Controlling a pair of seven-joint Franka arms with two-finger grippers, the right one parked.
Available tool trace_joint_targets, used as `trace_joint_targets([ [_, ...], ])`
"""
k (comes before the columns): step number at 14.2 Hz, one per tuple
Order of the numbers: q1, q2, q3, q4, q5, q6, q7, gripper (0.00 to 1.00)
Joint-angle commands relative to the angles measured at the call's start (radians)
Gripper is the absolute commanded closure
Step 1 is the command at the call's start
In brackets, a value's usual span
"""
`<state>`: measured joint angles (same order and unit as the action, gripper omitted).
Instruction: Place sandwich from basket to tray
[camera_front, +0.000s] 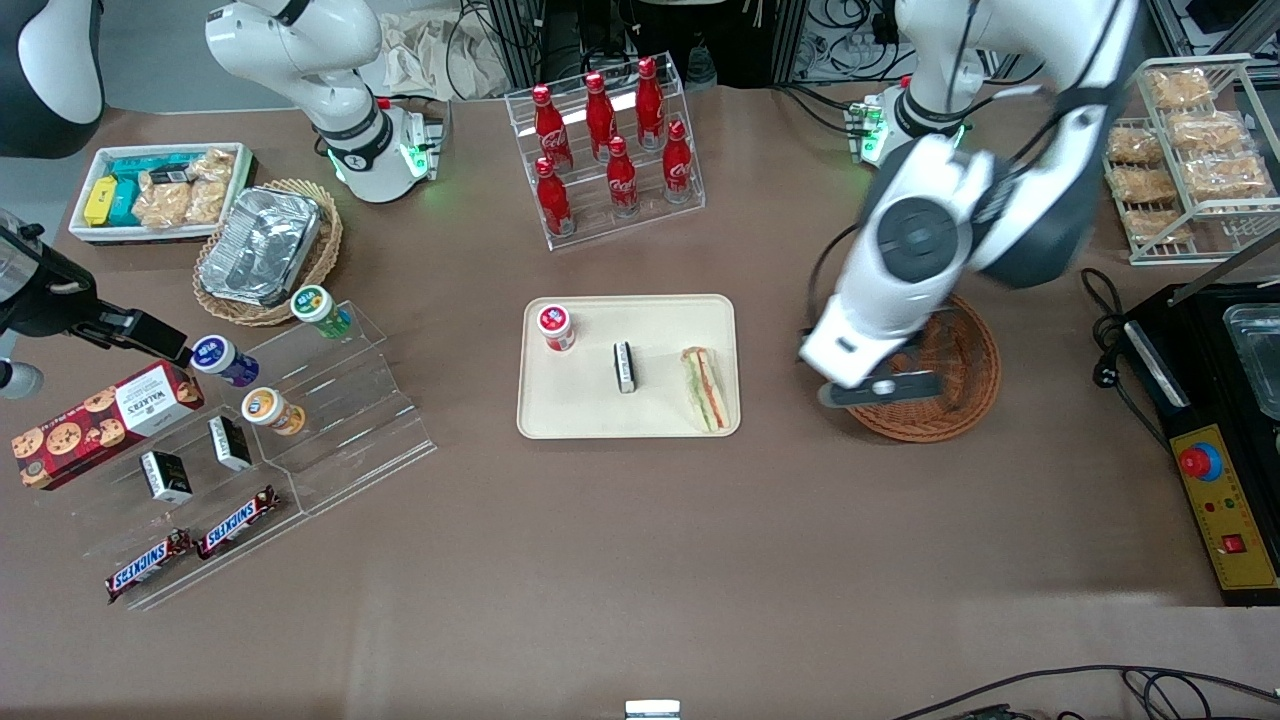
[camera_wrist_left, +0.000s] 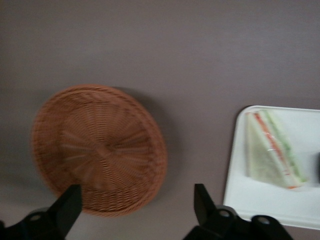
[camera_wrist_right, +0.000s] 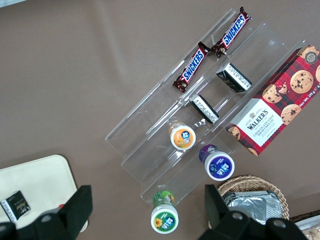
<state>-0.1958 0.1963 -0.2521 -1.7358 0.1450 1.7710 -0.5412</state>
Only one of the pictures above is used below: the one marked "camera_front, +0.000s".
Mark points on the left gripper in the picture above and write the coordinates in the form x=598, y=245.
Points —
x=911, y=352

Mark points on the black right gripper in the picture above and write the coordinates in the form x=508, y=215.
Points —
x=52, y=304

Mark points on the triangle sandwich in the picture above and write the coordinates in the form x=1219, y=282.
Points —
x=706, y=390

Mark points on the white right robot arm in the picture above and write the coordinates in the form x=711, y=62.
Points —
x=300, y=50

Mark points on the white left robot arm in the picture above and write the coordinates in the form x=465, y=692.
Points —
x=920, y=235

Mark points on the brown wicker basket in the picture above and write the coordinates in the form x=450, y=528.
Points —
x=965, y=370

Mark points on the aluminium foil tray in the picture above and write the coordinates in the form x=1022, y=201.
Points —
x=260, y=245

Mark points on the light wicker basket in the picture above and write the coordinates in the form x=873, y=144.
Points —
x=325, y=250

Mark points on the beige plastic tray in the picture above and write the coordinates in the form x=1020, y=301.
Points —
x=580, y=400

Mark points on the purple lid jar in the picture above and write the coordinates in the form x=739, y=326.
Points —
x=222, y=360

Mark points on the red Walkers cookie box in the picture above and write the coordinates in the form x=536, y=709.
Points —
x=100, y=425

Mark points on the white plastic bin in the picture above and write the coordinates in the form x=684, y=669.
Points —
x=90, y=232

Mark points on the yellow snack pack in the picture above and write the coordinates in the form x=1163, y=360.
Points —
x=100, y=200

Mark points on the small black box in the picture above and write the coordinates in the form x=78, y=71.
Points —
x=625, y=367
x=166, y=478
x=230, y=443

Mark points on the orange lid jar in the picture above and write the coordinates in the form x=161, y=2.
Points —
x=270, y=410

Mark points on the teal snack pack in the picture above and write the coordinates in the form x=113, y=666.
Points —
x=128, y=168

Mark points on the green lid jar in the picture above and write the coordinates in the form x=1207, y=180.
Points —
x=320, y=308

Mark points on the Snickers bar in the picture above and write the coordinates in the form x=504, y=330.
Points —
x=238, y=522
x=148, y=566

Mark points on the clear acrylic stepped display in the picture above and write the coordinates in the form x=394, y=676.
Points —
x=350, y=420

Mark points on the clear acrylic bottle rack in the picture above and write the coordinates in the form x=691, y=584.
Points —
x=640, y=220

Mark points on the red cola bottle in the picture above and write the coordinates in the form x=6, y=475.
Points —
x=600, y=115
x=650, y=100
x=553, y=200
x=622, y=180
x=678, y=165
x=550, y=125

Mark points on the red lid white jar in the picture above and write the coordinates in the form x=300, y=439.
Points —
x=556, y=325

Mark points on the clear bag of rice crackers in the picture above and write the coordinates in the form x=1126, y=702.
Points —
x=1228, y=177
x=1138, y=147
x=1145, y=186
x=1180, y=88
x=1205, y=130
x=1158, y=225

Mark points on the black machine with yellow panel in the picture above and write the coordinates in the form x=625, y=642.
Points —
x=1190, y=400

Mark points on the red emergency stop button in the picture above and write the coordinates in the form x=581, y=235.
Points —
x=1200, y=462

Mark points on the crumpled beige cloth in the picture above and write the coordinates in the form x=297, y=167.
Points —
x=430, y=55

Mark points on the small silver device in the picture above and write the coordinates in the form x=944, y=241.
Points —
x=652, y=710

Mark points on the steel pan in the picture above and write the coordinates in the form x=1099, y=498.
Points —
x=1255, y=360

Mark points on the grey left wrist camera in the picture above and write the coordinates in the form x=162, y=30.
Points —
x=885, y=390

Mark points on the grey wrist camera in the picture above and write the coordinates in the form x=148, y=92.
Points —
x=885, y=390
x=18, y=380

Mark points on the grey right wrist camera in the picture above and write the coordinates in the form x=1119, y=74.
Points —
x=18, y=380

